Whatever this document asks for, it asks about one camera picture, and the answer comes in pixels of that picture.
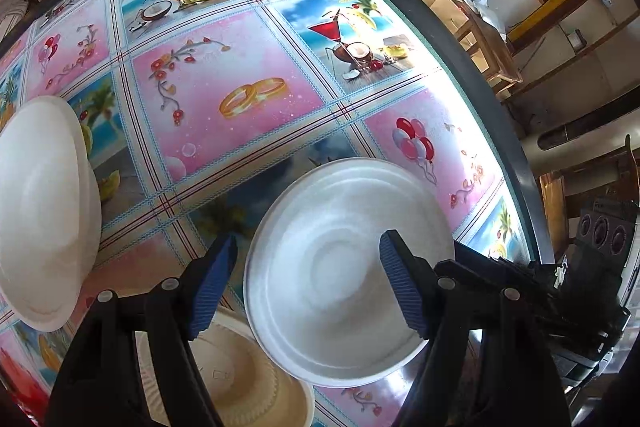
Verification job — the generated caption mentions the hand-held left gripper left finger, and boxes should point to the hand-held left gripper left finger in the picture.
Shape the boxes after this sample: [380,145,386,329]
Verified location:
[45,234,238,427]

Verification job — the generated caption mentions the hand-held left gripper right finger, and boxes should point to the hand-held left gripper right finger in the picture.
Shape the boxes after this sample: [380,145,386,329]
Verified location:
[378,229,571,427]

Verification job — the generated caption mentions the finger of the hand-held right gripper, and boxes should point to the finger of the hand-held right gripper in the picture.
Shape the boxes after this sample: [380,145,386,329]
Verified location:
[452,241,567,308]

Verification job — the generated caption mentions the cream plastic bowl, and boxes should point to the cream plastic bowl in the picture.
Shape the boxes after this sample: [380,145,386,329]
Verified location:
[134,311,316,427]

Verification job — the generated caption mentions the printed tablecloth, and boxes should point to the printed tablecloth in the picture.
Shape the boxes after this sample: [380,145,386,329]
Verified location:
[0,0,533,427]

